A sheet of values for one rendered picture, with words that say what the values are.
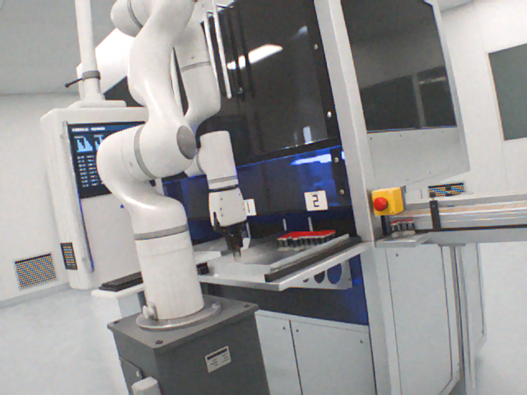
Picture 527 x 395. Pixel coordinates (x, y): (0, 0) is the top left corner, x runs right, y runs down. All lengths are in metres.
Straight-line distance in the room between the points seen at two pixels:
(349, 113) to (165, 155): 0.62
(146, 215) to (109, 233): 0.96
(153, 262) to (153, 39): 0.49
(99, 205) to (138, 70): 0.94
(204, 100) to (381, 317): 0.83
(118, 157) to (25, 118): 5.71
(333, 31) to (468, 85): 4.72
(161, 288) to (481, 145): 5.33
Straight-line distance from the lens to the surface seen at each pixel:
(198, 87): 1.14
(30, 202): 6.38
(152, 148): 0.83
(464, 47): 6.00
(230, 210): 1.16
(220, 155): 1.14
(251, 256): 1.31
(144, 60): 0.95
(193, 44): 1.16
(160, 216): 0.85
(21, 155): 6.44
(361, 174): 1.24
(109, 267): 1.80
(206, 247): 1.62
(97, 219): 1.77
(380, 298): 1.31
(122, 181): 0.89
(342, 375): 1.54
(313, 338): 1.55
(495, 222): 1.22
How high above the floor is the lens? 1.13
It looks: 3 degrees down
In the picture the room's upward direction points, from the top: 10 degrees counter-clockwise
